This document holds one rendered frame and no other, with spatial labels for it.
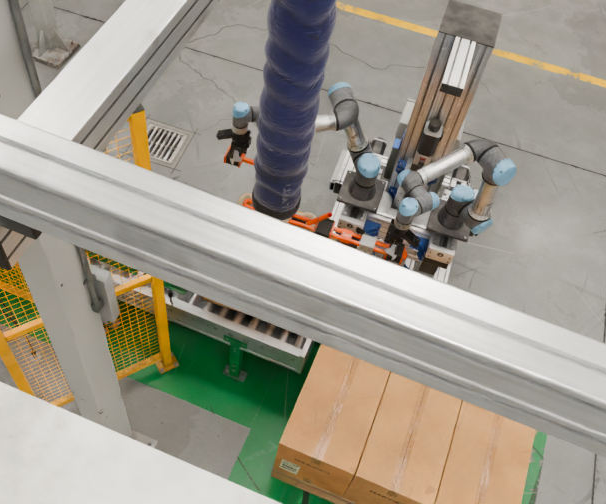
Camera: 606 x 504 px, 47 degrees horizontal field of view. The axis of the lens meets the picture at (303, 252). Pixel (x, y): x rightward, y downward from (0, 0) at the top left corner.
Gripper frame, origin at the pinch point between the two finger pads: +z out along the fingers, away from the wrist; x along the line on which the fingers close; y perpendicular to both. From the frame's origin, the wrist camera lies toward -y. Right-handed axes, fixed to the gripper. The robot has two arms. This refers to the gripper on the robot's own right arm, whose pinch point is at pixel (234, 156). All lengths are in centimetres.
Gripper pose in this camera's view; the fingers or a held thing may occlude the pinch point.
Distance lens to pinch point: 355.2
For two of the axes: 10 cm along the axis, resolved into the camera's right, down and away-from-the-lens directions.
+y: 9.5, 3.1, -0.8
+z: -1.1, 5.6, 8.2
